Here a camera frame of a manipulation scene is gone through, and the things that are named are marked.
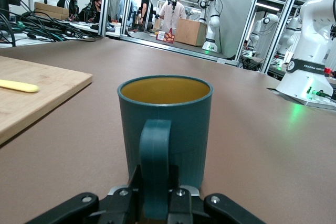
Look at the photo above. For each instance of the yellow plastic fork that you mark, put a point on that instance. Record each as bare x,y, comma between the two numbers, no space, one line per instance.
21,86

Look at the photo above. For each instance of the person in pink shirt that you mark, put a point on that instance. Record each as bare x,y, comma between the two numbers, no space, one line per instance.
172,16

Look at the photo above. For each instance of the red patterned box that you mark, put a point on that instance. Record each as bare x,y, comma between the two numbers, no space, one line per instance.
165,37

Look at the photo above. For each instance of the aluminium frame post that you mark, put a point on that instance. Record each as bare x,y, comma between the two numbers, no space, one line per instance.
103,3
249,24

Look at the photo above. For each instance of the bamboo cutting board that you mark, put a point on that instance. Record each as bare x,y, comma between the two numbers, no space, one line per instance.
39,98

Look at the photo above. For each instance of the teal cup yellow inside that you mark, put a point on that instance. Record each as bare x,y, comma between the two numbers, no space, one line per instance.
183,134

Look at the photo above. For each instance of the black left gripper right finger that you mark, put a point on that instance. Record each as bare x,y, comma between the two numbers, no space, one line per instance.
179,208

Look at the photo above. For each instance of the cardboard box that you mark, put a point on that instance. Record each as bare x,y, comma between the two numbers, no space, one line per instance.
190,32
50,11

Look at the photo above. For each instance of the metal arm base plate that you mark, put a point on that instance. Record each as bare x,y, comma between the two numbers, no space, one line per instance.
315,103

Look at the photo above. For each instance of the person in black jacket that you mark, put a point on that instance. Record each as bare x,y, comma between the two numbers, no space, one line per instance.
67,3

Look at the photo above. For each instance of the person in blue shirt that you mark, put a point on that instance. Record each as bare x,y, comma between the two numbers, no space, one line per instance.
126,9

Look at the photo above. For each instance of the person wearing black mask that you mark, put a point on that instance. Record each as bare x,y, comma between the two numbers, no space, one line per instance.
92,11

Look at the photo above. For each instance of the person in black t-shirt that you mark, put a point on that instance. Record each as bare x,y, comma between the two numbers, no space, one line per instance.
145,9

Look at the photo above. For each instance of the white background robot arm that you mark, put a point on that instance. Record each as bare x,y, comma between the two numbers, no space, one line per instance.
262,30
288,35
212,24

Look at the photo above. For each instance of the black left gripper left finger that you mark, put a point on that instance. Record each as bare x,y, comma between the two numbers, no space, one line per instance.
123,208

